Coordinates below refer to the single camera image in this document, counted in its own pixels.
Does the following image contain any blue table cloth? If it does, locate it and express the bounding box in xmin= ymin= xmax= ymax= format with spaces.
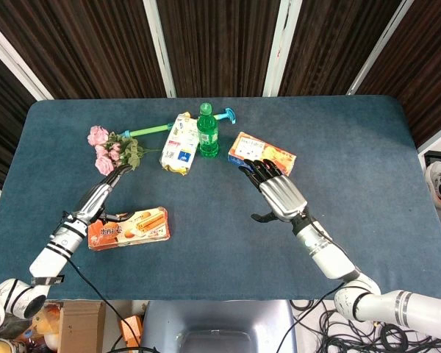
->
xmin=0 ymin=95 xmax=441 ymax=302

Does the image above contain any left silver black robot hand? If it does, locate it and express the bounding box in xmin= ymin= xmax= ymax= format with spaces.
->
xmin=74 ymin=164 xmax=137 ymax=227

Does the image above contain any pink artificial rose bouquet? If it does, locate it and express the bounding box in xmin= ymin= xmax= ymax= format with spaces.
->
xmin=87 ymin=125 xmax=162 ymax=177

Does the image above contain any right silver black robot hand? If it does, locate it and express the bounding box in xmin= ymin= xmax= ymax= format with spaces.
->
xmin=238 ymin=158 xmax=309 ymax=225

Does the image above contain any white yellow snack bag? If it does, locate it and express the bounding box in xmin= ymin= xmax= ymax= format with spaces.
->
xmin=159 ymin=112 xmax=200 ymax=177

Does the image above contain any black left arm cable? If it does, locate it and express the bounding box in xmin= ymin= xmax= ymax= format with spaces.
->
xmin=60 ymin=209 xmax=159 ymax=353

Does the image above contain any black cable tangle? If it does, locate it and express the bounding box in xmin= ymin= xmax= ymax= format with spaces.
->
xmin=290 ymin=299 xmax=441 ymax=353

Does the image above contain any orange wafer biscuit box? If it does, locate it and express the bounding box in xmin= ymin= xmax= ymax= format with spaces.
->
xmin=87 ymin=206 xmax=171 ymax=252

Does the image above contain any white orange sneaker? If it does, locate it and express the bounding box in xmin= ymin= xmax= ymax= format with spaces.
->
xmin=425 ymin=160 xmax=441 ymax=210

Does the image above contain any green plastic soda bottle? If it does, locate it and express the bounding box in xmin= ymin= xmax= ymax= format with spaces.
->
xmin=196 ymin=102 xmax=220 ymax=159

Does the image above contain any grey plastic chair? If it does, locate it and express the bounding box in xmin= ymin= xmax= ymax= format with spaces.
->
xmin=140 ymin=299 xmax=298 ymax=353

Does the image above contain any orange wooden block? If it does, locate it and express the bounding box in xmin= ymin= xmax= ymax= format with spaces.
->
xmin=119 ymin=315 xmax=144 ymax=350

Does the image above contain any green blue toy water pump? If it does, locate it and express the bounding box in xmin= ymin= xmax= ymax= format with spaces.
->
xmin=118 ymin=107 xmax=238 ymax=139

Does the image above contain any yellow plush toy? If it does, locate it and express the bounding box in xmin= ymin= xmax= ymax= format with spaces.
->
xmin=0 ymin=301 xmax=63 ymax=353

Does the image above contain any blue orange cookie box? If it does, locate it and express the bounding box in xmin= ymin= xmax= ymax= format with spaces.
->
xmin=227 ymin=131 xmax=298 ymax=177

